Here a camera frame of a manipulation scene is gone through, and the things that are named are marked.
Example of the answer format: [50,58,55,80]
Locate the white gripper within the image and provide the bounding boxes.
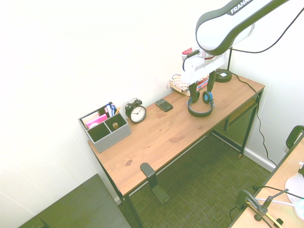
[181,54,227,105]

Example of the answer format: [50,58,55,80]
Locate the black and blue headphones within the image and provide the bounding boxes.
[187,91,216,118]

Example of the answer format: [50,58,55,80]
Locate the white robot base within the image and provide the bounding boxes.
[285,161,304,216]

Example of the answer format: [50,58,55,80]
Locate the black headphone hanger hook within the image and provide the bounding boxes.
[140,162,171,205]

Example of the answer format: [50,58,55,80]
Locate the red and blue book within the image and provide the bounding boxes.
[183,75,210,97]

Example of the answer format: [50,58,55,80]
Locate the black smartphone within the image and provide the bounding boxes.
[155,99,173,113]

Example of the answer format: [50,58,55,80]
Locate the black twin-bell alarm clock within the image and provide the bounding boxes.
[124,97,147,125]

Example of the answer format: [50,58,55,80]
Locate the blue and white marker pens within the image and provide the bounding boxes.
[105,102,117,117]

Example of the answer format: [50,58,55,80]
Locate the large black table clamp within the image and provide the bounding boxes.
[285,125,304,153]

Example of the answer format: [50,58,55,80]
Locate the grey desk organizer box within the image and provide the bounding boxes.
[78,105,132,153]

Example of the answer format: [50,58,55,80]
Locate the pink sticky note pad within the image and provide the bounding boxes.
[85,114,108,130]

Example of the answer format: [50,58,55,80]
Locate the beige note pad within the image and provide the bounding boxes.
[81,111,100,124]

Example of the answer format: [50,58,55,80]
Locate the black C-clamp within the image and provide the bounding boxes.
[229,189,256,221]

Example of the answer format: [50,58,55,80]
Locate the yellow strip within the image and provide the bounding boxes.
[246,201,284,228]

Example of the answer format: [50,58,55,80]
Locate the black cabinet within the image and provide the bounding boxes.
[17,173,132,228]

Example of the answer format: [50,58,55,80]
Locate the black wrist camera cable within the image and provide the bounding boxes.
[182,54,193,72]

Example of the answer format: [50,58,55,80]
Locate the red and white wrist camera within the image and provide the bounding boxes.
[181,47,201,62]

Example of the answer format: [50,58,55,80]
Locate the wooden desk with black frame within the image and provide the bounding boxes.
[87,71,266,228]

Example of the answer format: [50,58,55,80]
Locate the black lamp power cable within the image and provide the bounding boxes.
[231,72,277,167]

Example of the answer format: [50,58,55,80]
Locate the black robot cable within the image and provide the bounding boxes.
[230,0,303,54]

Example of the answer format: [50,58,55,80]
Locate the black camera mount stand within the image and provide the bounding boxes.
[253,186,290,222]

